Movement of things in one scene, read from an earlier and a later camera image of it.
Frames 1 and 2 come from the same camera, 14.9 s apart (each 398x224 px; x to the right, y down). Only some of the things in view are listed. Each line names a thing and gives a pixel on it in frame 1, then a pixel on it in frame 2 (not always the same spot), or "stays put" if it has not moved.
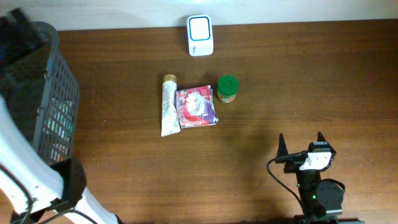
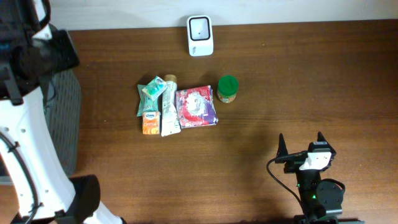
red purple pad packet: [196, 107] stays put
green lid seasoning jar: [227, 87] stays put
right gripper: [290, 168] stays put
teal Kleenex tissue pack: [58, 127] → [155, 88]
